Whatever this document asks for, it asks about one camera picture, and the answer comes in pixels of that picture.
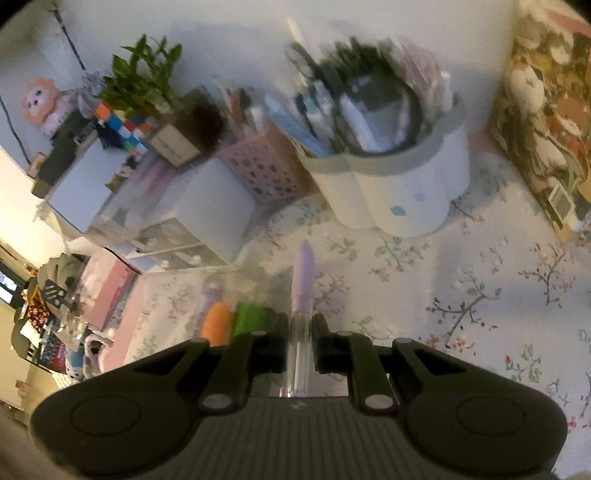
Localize pink desk mat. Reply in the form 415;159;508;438
99;277;158;370

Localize white storage box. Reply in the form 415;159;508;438
46;138;139;234

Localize colourful cube puzzle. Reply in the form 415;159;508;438
95;102;155;153

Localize bunch of pens and pencils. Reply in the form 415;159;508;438
212;76;269;139

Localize black striped tag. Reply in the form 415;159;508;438
39;281;63;310

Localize green bamboo plant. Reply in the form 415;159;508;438
99;34;185;116

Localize orange highlighter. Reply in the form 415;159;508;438
201;302;232;347

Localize black magnifying glass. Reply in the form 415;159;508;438
339;74;424;153

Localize pink lion plush figure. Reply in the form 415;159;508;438
23;78;75;137

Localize dark green box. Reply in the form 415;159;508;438
31;111;100;197

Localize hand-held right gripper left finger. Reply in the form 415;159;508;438
131;313;291;411

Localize purple clear pen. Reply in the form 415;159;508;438
279;241;317;398

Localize white flower-shaped pen holder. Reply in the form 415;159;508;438
295;99;471;238

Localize bunch of blue white pens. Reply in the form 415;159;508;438
265;34;455;158

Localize black wall cable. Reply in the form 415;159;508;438
52;0;89;73
0;97;34;168

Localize grey plush pendant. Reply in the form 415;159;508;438
78;71;105;116

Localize green highlighter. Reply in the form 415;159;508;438
232;301;266;337

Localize white drawer organizer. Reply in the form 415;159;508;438
124;159;257;275

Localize glass vase with label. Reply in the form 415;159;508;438
148;90;227;167

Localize row of illustrated comic books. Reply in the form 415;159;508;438
489;0;591;241

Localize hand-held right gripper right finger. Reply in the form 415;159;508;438
311;313;468;411

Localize pink perforated pen holder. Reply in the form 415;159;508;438
217;124;319;204

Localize clear plastic drawer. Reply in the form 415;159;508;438
182;265;296;352

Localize monitor screen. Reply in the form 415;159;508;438
0;270;21;305

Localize pink box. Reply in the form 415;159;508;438
76;261;139;330

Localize white fluffy earmuffs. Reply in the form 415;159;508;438
65;330;116;381

